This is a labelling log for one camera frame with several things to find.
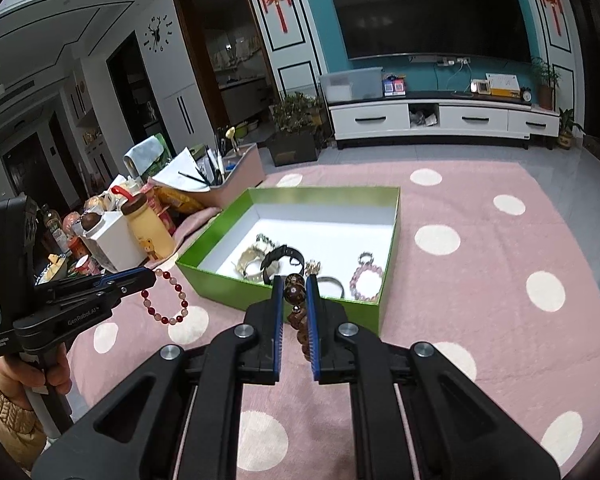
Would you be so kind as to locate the orange snack bag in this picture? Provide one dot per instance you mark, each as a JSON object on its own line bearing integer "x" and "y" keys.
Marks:
{"x": 180, "y": 200}

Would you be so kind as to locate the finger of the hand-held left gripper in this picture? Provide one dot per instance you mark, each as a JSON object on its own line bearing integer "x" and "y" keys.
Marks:
{"x": 105, "y": 280}
{"x": 125, "y": 292}

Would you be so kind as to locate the bundle of pens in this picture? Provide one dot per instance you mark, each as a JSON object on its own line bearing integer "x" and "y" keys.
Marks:
{"x": 217, "y": 160}

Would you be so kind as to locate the black flat television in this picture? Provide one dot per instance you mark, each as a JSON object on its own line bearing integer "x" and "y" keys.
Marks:
{"x": 430, "y": 10}

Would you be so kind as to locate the white box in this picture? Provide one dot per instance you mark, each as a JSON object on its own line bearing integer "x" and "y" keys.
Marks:
{"x": 112, "y": 245}

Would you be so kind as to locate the person's left forearm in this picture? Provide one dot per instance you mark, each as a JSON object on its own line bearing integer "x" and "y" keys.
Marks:
{"x": 5, "y": 420}

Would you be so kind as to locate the tall potted plant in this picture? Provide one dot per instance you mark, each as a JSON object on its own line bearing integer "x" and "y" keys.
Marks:
{"x": 545, "y": 82}

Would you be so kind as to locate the silver bangle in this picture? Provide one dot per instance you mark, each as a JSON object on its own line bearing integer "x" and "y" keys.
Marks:
{"x": 330, "y": 277}

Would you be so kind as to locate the small gold ornament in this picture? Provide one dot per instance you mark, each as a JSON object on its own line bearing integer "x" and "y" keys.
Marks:
{"x": 313, "y": 266}

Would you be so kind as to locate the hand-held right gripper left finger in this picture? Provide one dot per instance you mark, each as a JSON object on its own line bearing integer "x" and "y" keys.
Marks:
{"x": 277, "y": 325}

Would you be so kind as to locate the black wall clock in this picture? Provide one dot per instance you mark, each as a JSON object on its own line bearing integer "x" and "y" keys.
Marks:
{"x": 159, "y": 33}

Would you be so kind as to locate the gold spoon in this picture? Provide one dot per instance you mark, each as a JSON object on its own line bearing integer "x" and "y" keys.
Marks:
{"x": 231, "y": 132}

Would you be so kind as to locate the pink organizer box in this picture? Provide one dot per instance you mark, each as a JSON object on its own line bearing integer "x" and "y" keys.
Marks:
{"x": 240, "y": 175}

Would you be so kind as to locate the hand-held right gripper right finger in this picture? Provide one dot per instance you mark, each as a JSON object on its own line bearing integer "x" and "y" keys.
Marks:
{"x": 314, "y": 330}

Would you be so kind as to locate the green cardboard box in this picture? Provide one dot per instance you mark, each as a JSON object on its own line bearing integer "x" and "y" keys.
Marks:
{"x": 215, "y": 282}

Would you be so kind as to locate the small potted plant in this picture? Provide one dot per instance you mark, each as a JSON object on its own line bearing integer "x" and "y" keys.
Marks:
{"x": 567, "y": 127}

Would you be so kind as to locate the yellow bear bottle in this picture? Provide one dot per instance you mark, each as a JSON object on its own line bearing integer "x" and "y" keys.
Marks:
{"x": 150, "y": 235}

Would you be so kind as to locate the white and green cloth bag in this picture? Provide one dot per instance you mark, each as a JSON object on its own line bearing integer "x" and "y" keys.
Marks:
{"x": 147, "y": 155}

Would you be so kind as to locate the person's left hand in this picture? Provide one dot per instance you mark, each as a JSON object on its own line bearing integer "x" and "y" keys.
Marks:
{"x": 55, "y": 375}

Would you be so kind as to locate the pink polka dot blanket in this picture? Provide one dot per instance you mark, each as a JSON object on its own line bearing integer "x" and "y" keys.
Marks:
{"x": 480, "y": 285}

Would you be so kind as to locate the bushy plant in black planter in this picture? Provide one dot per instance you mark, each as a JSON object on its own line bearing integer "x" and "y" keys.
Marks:
{"x": 295, "y": 130}

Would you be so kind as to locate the yellow and white desk calendar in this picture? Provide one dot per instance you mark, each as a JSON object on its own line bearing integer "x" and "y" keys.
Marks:
{"x": 500, "y": 85}

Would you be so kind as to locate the small alarm clock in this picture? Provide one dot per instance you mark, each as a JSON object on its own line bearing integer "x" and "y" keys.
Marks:
{"x": 526, "y": 94}

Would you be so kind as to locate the pile of snack packets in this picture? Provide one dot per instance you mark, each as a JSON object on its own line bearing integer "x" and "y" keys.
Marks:
{"x": 72, "y": 240}

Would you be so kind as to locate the black digital wristwatch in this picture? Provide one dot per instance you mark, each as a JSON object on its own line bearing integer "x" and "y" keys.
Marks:
{"x": 275, "y": 255}

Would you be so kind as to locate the white television cabinet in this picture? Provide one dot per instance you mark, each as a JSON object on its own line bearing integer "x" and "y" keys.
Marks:
{"x": 370, "y": 120}

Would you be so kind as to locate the white paper sheet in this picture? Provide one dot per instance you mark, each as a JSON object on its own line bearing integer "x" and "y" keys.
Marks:
{"x": 180, "y": 170}

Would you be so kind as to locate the clear plastic storage box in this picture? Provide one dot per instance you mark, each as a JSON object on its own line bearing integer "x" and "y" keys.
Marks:
{"x": 350, "y": 85}

